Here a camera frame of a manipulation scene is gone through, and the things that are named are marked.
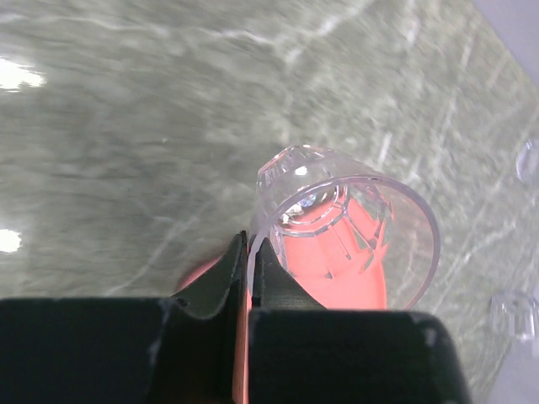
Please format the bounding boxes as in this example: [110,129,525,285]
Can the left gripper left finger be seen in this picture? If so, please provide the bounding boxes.
[1,233,247,403]

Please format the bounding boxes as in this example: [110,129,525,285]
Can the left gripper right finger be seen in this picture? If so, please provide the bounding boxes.
[248,242,472,404]

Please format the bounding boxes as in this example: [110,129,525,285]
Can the clear glass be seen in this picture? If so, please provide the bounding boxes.
[515,138,539,187]
[247,145,440,310]
[489,290,538,341]

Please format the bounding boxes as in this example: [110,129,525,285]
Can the salmon pink plastic tray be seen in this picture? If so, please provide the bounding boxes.
[174,197,395,404]

